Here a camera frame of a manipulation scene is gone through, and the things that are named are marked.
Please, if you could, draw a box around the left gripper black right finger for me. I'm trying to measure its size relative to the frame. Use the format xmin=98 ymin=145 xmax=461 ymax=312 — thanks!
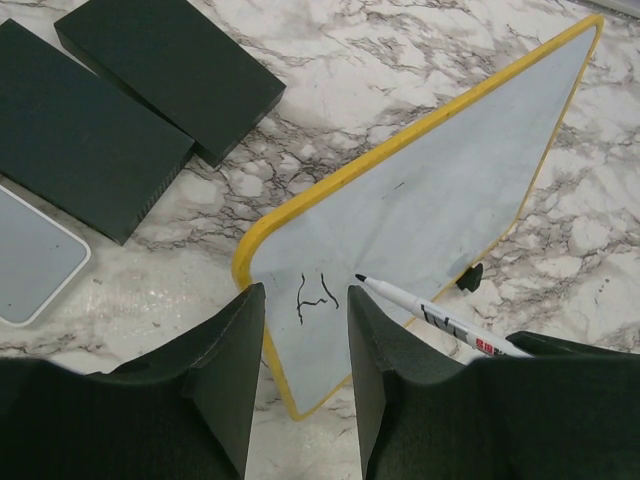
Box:
xmin=347 ymin=286 xmax=639 ymax=479

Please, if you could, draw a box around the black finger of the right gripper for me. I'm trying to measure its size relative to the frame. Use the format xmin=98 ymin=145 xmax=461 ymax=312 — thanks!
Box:
xmin=506 ymin=331 xmax=639 ymax=358

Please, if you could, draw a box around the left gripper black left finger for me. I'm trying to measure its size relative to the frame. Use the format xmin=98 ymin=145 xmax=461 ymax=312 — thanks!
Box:
xmin=1 ymin=284 xmax=265 ymax=479

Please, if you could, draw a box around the black marker pen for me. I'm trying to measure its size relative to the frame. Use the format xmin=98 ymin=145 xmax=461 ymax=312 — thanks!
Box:
xmin=355 ymin=274 xmax=531 ymax=358

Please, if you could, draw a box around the yellow framed whiteboard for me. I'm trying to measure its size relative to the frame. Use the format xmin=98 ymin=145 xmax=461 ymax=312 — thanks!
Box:
xmin=232 ymin=15 xmax=604 ymax=420

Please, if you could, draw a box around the grey white eraser block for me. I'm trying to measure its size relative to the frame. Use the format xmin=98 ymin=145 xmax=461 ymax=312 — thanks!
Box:
xmin=1 ymin=188 xmax=92 ymax=327

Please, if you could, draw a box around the black rectangular pad lower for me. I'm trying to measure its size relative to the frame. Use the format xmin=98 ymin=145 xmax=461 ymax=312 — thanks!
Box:
xmin=1 ymin=19 xmax=193 ymax=244

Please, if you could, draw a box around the black rectangular pad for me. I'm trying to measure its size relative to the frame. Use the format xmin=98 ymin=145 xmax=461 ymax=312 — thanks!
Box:
xmin=54 ymin=0 xmax=286 ymax=167
xmin=1 ymin=19 xmax=193 ymax=244

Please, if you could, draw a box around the black rectangular pad upper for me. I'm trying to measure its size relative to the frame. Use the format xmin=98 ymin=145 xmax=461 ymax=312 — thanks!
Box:
xmin=54 ymin=0 xmax=286 ymax=167

